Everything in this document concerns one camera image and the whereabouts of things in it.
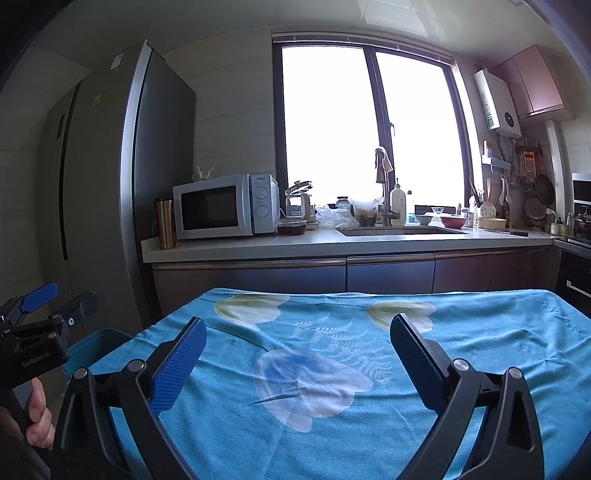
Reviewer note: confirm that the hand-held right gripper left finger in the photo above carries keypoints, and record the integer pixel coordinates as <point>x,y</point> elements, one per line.
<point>178,364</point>

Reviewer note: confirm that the black stove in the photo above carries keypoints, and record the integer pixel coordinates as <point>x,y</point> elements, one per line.
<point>572,277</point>

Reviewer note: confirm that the copper travel tumbler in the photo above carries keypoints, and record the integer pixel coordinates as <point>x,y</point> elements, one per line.
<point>165,224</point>

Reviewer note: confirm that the white vertical pipe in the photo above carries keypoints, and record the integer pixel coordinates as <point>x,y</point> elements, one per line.
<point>555,170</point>

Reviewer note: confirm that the cloth on faucet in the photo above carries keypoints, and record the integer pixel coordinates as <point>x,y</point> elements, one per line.
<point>384,159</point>

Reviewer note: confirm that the blue plastic bin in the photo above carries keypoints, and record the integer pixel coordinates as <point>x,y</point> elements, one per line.
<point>99,341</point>

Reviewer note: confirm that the grey refrigerator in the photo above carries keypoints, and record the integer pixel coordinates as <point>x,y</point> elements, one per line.
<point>101,184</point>

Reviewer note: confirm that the white pump soap bottle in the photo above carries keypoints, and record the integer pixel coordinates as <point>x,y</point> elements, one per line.
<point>398,205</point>

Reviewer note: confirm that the utensil holder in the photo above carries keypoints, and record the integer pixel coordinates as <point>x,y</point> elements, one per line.
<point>475,207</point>

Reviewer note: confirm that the hanging frying pan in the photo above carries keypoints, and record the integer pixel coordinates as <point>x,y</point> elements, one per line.
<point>545,189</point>

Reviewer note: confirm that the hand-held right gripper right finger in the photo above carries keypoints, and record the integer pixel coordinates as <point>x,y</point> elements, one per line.
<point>415,364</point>

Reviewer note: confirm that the blue floral tablecloth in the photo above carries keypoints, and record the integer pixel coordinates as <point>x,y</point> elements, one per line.
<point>323,424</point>

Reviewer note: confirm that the white microwave oven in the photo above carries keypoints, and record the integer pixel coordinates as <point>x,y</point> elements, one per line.
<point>214,207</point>

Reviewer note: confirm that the glass jug with lid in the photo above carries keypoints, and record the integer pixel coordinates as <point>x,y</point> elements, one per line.
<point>299,201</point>

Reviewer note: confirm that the person's left hand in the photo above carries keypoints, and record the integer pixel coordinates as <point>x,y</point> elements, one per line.
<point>41,415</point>

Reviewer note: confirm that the white water heater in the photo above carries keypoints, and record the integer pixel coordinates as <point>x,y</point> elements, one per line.
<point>496,101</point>

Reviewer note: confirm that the steel sink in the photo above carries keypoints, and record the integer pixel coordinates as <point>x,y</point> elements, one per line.
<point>401,230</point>

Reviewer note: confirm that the white ornament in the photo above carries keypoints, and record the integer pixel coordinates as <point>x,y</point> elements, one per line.
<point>203,170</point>

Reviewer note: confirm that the dark red lidded container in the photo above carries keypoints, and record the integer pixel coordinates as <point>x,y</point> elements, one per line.
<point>292,227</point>

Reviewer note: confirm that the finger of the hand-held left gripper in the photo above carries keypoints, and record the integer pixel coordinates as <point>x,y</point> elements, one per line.
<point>41,294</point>
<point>83,304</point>

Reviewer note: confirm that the red bowl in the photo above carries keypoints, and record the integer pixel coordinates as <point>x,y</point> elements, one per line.
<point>452,222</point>

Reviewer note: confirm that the glass jar with dark contents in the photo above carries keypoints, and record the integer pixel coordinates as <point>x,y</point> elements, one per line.
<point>367,216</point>

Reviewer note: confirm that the white bowl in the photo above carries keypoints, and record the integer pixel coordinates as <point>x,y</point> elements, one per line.
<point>422,220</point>

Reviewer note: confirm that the pink wall cabinet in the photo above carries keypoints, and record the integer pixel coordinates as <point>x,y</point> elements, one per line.
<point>531,83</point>

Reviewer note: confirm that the small lidded jar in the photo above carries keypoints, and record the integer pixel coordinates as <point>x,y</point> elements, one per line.
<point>342,203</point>

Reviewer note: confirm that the grey wall rack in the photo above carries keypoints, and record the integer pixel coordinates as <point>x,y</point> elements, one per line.
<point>496,161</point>

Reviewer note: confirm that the kitchen knife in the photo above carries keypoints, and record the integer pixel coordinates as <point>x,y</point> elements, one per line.
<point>512,233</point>

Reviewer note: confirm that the clear plastic bag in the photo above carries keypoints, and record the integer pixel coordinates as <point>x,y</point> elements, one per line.
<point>332,217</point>

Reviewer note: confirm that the dark framed window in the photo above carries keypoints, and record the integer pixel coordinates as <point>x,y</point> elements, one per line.
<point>328,124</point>

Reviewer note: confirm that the steel kitchen faucet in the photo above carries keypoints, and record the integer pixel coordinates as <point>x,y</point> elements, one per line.
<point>385,198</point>

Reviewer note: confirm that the kitchen base cabinet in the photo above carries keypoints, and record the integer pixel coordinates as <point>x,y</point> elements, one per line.
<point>300,277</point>

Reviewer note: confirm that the round yellow steamer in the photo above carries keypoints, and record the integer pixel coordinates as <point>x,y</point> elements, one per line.
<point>491,223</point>

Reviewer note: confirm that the white slotted spatula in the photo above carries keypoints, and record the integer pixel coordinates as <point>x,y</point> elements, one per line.
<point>488,210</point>

